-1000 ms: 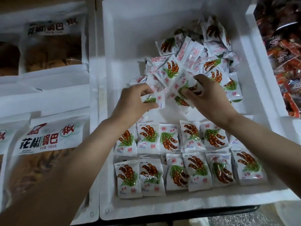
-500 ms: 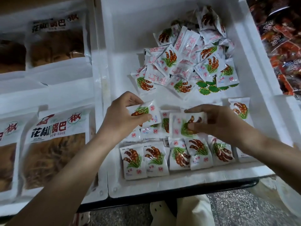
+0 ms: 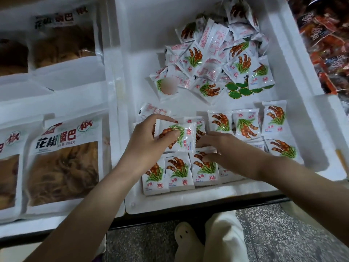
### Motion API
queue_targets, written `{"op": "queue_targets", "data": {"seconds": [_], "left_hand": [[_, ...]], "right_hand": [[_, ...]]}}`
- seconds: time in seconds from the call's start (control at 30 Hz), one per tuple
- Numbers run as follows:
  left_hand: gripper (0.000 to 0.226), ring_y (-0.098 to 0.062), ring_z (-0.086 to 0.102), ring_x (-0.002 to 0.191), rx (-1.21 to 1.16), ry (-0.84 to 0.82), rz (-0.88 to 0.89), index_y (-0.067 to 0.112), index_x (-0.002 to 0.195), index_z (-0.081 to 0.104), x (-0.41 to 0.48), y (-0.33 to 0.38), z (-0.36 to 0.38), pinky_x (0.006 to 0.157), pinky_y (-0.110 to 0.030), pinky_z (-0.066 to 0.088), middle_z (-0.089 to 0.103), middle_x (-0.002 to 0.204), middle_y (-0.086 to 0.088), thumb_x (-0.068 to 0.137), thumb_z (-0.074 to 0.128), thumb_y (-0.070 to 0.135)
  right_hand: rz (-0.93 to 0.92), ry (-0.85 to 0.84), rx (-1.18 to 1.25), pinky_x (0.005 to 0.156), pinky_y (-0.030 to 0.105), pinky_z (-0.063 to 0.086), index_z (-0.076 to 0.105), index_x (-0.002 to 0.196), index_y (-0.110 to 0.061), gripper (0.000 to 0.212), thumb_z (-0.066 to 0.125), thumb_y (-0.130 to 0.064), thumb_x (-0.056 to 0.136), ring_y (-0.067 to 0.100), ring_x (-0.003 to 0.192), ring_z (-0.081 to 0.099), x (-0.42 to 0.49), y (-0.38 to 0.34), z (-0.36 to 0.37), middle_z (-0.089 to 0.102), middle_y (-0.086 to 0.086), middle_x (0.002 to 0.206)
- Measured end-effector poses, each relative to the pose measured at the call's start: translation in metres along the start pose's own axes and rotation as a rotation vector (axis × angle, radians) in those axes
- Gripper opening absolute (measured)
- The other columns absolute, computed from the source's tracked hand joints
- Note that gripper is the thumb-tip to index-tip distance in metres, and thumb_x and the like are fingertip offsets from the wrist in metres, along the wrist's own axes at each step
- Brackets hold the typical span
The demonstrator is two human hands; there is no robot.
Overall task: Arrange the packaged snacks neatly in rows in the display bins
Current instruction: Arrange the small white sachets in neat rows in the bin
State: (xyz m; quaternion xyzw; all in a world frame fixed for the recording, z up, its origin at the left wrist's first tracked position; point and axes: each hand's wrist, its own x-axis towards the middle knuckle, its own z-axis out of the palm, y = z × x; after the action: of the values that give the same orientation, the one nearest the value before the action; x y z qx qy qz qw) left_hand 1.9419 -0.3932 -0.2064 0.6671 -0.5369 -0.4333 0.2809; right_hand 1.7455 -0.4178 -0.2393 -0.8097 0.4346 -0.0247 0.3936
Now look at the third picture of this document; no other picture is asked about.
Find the person's left hand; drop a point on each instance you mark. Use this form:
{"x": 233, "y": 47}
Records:
{"x": 143, "y": 150}

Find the person's right hand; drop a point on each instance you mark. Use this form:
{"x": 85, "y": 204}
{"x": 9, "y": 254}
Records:
{"x": 237, "y": 155}

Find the white printed snack packet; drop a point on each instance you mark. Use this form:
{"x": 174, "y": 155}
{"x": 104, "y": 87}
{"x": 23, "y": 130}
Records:
{"x": 184, "y": 136}

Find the white bag of orange crisps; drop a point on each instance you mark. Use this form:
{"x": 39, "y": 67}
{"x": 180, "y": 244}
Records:
{"x": 11, "y": 54}
{"x": 63, "y": 172}
{"x": 63, "y": 46}
{"x": 8, "y": 180}

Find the pile of white printed packets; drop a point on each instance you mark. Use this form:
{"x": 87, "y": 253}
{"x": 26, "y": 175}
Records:
{"x": 218, "y": 57}

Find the pile of dark red packets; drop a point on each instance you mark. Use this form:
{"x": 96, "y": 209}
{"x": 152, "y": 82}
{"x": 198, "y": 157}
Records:
{"x": 327, "y": 46}

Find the person's right forearm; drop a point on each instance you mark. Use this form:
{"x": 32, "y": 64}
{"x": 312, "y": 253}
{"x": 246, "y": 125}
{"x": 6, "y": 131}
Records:
{"x": 308, "y": 193}

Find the person's left forearm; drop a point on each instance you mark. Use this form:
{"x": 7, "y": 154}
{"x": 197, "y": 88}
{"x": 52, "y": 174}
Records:
{"x": 82, "y": 221}

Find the person's beige trousers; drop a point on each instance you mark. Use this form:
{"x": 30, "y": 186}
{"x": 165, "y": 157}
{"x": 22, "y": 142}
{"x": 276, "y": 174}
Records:
{"x": 226, "y": 237}

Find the person's left white shoe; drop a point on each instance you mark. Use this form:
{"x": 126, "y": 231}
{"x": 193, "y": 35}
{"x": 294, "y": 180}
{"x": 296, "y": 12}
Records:
{"x": 186, "y": 240}

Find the white foam slab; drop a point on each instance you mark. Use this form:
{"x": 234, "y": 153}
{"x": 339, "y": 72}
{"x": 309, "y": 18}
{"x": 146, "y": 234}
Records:
{"x": 11, "y": 254}

